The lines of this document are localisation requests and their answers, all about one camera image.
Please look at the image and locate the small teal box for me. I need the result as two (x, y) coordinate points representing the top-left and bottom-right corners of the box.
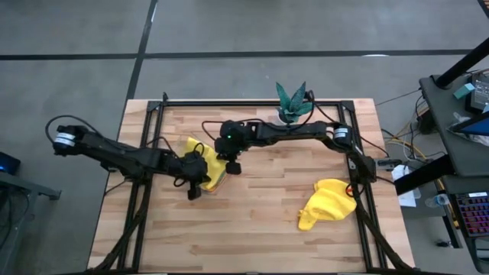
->
(452, 82), (476, 100)

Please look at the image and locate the clear water bottle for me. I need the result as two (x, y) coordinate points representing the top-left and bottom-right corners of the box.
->
(424, 192), (452, 209)

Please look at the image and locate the black side table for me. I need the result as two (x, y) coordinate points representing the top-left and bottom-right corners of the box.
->
(0, 170), (62, 264)

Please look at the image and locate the black aluminium table frame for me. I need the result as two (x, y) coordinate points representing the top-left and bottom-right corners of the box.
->
(86, 91), (416, 274)

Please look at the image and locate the black floor cable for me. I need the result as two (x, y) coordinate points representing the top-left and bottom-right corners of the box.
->
(375, 89), (422, 108)

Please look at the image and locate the black tablet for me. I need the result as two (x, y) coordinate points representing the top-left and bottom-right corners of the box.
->
(446, 110), (489, 137)

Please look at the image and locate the black keyboard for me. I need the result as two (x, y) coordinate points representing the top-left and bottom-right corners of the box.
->
(454, 192), (489, 238)

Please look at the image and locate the yellow microfiber towel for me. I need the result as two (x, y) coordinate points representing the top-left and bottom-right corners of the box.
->
(297, 178), (358, 232)
(185, 136), (229, 192)

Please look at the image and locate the white paper on floor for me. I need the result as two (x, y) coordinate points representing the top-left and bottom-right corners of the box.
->
(391, 163), (422, 209)

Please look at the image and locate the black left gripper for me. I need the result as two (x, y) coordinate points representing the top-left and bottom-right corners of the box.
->
(175, 150), (212, 201)

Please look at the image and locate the black computer desk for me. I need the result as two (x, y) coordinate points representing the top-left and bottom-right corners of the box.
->
(393, 72), (489, 274)

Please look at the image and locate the snake plant in white pot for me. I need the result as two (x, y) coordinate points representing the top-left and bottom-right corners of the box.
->
(274, 80), (319, 125)

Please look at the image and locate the black device with blue light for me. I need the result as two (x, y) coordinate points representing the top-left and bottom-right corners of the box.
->
(0, 151), (21, 176)

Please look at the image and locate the black desk pole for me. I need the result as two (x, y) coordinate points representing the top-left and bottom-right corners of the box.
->
(435, 37), (489, 89)

